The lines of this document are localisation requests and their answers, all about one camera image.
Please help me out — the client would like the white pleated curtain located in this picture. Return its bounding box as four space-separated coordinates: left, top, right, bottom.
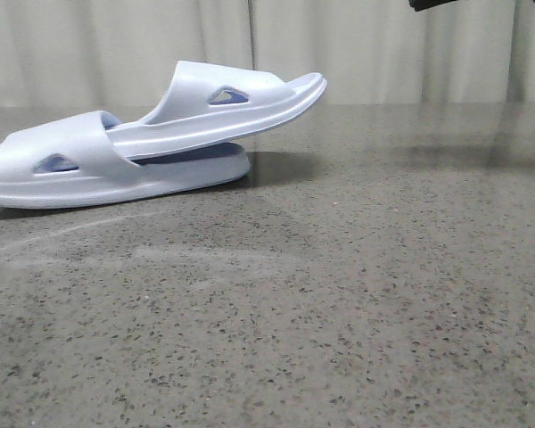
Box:
0 1 535 107

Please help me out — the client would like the light blue slipper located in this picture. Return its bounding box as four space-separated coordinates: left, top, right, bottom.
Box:
0 110 251 210
107 61 326 160

